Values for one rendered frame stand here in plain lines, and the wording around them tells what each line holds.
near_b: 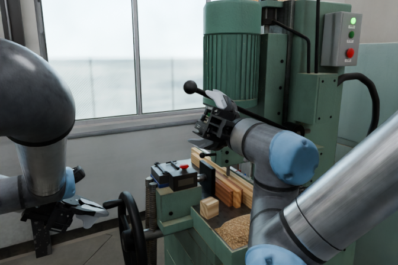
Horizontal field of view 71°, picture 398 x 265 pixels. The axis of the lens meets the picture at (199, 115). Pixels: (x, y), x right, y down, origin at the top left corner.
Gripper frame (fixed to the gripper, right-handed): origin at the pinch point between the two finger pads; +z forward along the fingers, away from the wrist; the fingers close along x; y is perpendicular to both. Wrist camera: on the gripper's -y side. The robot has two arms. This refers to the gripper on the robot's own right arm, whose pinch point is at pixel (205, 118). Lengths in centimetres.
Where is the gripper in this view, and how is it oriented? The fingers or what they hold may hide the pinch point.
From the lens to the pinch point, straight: 73.3
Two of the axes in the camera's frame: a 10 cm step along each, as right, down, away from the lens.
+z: -4.5, -2.0, 8.7
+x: -3.4, 9.4, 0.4
